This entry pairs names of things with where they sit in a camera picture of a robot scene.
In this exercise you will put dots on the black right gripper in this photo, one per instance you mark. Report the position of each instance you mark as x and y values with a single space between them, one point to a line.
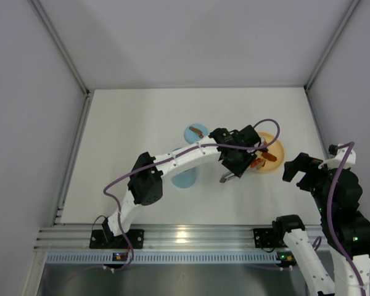
295 168

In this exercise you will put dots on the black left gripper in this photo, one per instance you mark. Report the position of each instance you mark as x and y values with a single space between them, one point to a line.
240 164

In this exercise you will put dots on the metal serving tongs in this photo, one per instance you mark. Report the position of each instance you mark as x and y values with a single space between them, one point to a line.
236 161

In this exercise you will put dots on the red orange grilled piece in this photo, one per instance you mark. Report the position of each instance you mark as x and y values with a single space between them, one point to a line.
257 163

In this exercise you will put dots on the light blue cylindrical container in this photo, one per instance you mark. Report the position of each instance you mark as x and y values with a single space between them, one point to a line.
185 179

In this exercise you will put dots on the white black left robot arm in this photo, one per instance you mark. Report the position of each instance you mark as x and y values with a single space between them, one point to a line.
143 185

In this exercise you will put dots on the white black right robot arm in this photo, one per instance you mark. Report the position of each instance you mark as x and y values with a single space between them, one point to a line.
336 192

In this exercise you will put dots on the orange madeleine cake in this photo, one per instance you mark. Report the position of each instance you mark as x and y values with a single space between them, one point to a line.
268 156

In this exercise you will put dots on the beige round plate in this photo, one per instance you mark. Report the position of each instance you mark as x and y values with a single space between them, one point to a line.
277 149

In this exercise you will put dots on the light blue round lid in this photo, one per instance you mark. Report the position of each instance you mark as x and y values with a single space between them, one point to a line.
195 132

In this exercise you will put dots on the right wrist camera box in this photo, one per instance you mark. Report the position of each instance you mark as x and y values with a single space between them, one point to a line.
342 154

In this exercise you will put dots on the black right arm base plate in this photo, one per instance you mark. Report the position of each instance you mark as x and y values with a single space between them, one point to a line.
267 239

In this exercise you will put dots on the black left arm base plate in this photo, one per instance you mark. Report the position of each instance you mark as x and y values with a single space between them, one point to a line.
99 240

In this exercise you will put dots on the right aluminium frame post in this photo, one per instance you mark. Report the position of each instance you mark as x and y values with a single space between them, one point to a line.
332 42

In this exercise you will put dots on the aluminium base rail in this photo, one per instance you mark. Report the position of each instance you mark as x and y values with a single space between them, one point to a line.
170 238

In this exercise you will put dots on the slotted grey cable duct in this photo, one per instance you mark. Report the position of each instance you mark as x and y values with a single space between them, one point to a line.
143 258

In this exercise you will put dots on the aluminium frame corner post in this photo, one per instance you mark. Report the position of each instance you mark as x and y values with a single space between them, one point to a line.
48 25

